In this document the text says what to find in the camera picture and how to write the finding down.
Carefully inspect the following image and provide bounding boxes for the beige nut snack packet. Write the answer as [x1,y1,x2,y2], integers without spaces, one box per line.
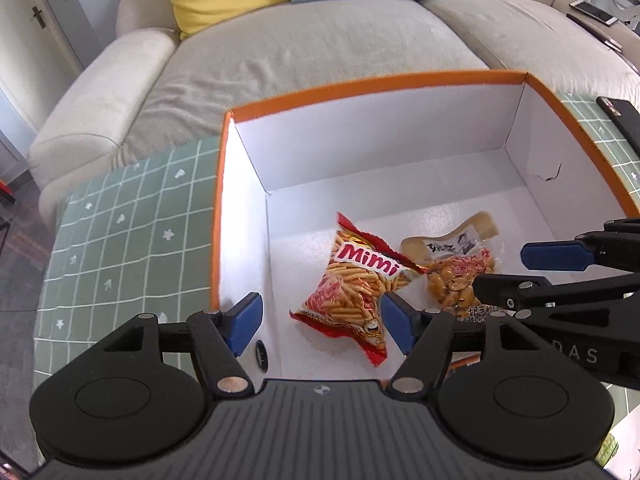
[400,211,499,323]

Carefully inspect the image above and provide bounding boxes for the red Mimi snack bag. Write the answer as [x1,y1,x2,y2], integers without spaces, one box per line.
[290,214,425,367]

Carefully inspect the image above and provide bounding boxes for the small black round cap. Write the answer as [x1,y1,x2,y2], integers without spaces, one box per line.
[255,340,269,373]

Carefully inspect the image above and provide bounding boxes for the orange cardboard box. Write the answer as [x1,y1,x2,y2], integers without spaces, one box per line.
[212,70,639,384]

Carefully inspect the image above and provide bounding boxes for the black remote on sofa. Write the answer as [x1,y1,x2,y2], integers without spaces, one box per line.
[566,14,623,53]

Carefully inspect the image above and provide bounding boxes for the white smartphone on sofa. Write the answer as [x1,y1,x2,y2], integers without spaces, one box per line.
[570,0,618,26]

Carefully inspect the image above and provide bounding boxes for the beige fabric sofa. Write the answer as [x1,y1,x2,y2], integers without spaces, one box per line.
[28,0,639,226]

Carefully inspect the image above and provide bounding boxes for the white door with handle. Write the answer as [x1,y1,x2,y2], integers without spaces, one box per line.
[1,0,81,131]

